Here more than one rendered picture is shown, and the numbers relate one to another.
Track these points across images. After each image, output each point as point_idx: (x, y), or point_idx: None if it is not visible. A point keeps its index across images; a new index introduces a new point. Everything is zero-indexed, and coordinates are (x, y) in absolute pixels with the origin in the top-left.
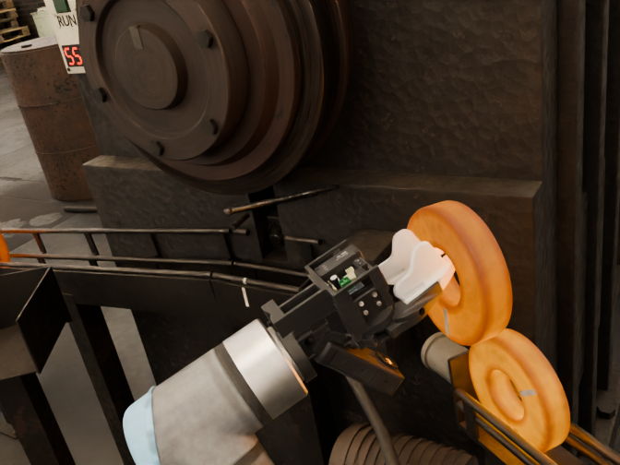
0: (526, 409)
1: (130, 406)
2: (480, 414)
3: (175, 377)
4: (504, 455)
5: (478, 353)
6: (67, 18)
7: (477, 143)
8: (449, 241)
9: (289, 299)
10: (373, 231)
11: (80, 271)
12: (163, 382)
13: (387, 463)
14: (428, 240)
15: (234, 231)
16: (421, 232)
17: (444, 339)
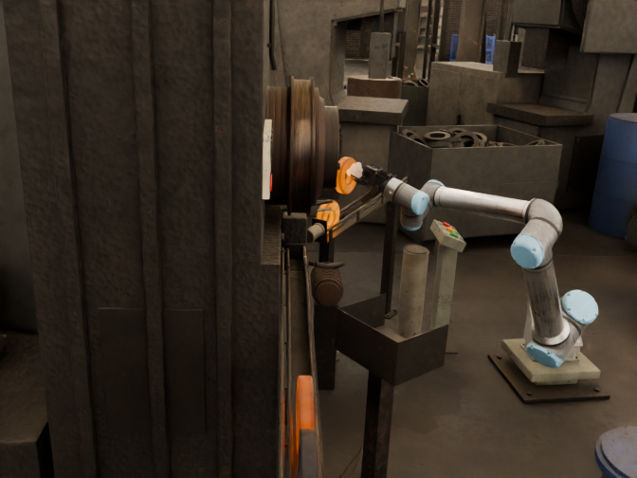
0: (336, 214)
1: (422, 194)
2: (334, 227)
3: (411, 189)
4: (336, 234)
5: (325, 213)
6: (270, 156)
7: None
8: (352, 163)
9: (386, 173)
10: (285, 214)
11: (312, 328)
12: (413, 191)
13: (340, 263)
14: (347, 168)
15: (283, 250)
16: (345, 168)
17: (309, 229)
